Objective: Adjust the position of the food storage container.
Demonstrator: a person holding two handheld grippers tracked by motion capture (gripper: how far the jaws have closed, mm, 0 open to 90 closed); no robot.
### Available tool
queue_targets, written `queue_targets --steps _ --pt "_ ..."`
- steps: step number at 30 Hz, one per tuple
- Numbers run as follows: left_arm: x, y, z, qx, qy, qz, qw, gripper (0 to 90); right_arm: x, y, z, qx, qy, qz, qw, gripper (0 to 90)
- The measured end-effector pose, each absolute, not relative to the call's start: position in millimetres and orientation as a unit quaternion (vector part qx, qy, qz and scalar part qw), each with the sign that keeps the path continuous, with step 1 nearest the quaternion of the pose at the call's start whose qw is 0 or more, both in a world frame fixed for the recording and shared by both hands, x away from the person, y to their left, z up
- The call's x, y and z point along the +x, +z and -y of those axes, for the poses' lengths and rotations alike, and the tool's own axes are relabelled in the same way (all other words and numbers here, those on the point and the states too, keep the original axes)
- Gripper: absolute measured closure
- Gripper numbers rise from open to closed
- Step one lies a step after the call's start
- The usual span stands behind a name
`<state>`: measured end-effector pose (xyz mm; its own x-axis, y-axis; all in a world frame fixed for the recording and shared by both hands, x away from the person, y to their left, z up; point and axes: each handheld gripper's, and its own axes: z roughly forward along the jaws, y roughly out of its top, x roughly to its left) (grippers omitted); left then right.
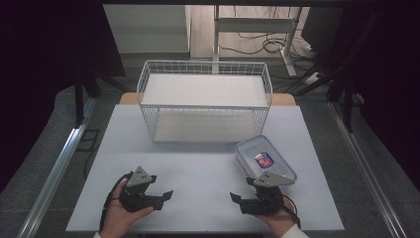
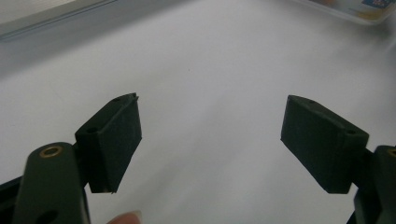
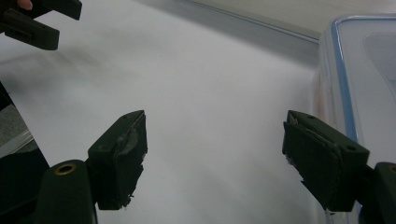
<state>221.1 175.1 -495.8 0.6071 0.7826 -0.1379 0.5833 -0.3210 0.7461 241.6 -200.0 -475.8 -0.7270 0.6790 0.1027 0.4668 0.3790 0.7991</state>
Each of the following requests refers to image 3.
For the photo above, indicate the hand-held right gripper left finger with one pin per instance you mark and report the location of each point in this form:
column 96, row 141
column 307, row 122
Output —
column 120, row 174

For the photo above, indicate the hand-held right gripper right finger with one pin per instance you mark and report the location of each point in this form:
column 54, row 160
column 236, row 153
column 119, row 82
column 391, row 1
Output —
column 320, row 165

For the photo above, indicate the clear blue-rimmed plastic container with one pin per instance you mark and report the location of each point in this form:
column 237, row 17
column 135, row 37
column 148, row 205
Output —
column 370, row 81

